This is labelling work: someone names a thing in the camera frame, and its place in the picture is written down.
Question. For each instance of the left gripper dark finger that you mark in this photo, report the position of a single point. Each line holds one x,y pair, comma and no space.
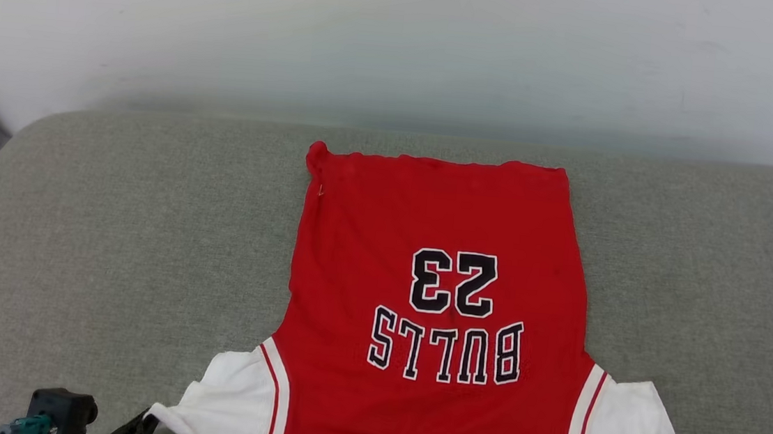
133,431

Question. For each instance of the red and white basketball jersey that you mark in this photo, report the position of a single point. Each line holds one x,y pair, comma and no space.
435,305

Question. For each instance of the grey fabric sofa seat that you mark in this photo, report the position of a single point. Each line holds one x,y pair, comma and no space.
112,235

